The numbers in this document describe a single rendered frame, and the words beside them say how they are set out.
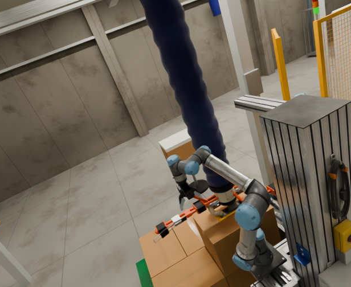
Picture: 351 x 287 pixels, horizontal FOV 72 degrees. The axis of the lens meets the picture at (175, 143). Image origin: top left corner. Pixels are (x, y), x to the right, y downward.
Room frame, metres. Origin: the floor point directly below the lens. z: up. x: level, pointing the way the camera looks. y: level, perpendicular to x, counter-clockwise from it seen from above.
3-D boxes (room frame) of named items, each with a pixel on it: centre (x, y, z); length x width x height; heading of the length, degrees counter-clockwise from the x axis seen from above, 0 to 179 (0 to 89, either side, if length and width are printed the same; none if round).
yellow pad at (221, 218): (1.58, -0.26, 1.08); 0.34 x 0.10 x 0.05; 103
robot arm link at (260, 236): (1.10, -0.24, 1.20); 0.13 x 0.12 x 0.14; 129
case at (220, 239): (1.68, -0.23, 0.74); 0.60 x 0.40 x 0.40; 102
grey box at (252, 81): (2.80, -1.13, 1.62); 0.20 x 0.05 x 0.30; 102
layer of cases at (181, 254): (1.91, 0.13, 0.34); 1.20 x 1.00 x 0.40; 102
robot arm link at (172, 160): (1.25, 0.05, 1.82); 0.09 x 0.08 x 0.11; 39
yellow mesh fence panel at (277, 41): (2.67, -1.43, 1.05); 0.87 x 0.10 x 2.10; 154
